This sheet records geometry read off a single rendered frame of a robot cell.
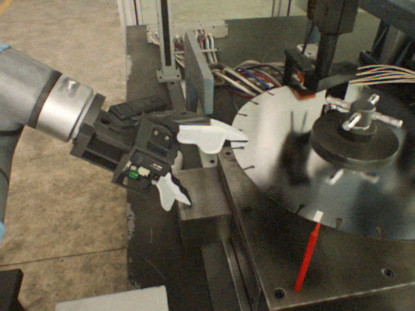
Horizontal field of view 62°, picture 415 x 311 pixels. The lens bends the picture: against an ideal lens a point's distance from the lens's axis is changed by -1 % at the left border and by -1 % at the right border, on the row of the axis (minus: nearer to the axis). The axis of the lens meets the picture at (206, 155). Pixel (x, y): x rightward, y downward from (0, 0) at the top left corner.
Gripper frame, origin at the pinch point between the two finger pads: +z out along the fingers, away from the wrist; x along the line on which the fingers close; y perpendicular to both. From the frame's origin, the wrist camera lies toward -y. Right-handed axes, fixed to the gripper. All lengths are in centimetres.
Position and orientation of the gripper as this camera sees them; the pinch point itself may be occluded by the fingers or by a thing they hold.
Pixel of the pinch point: (218, 170)
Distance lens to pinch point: 51.2
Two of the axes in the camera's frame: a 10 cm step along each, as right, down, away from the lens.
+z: 8.5, 4.2, 3.3
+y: -0.2, 6.4, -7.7
